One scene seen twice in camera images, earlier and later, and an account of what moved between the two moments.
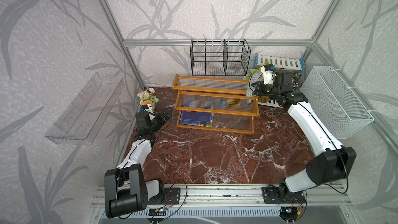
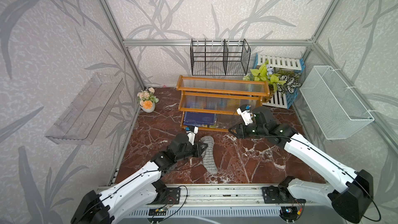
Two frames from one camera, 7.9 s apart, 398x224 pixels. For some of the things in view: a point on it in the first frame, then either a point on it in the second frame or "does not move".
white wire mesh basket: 330,97 does not move
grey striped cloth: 255,77 -> 209,161
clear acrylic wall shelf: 81,121 does not move
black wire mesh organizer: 213,58 does not move
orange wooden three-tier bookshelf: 214,103 does not move
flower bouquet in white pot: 147,97 does not move
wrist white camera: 148,108 -> 191,131
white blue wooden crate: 280,62 does not move
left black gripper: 160,117 -> 197,152
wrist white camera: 268,74 -> 247,116
